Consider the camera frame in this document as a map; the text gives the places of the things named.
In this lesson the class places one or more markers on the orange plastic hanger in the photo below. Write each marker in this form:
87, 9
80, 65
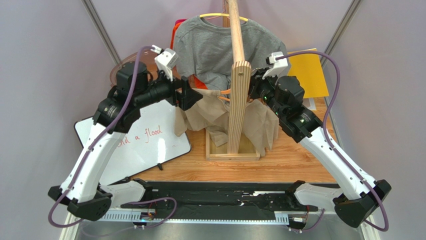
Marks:
225, 96

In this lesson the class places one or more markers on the wooden clothes rack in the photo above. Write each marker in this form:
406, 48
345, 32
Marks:
238, 147

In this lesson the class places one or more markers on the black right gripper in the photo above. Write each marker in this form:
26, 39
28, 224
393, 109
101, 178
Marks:
254, 85

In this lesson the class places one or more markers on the yellow plastic hanger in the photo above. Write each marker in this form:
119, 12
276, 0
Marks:
213, 15

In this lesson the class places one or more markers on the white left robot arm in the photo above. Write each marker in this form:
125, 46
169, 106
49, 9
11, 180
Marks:
81, 192

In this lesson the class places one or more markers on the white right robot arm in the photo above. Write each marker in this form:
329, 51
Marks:
359, 194

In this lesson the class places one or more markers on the orange cloth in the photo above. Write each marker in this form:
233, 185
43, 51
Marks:
196, 81

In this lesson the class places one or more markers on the clear pink plastic bowl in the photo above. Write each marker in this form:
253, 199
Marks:
116, 71

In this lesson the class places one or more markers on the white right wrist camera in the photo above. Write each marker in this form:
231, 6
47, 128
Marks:
278, 64

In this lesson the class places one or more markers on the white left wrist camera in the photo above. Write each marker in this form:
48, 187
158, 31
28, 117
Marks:
165, 61

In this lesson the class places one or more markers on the grey t shirt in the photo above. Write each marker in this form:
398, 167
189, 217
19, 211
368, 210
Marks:
205, 50

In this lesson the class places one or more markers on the beige t shirt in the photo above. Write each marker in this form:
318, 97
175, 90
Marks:
260, 124

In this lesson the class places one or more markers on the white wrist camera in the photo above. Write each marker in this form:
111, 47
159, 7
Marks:
165, 61
278, 64

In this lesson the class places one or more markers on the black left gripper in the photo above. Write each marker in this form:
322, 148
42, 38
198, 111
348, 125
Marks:
188, 96

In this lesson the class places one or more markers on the white board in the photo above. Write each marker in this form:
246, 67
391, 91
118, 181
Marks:
150, 141

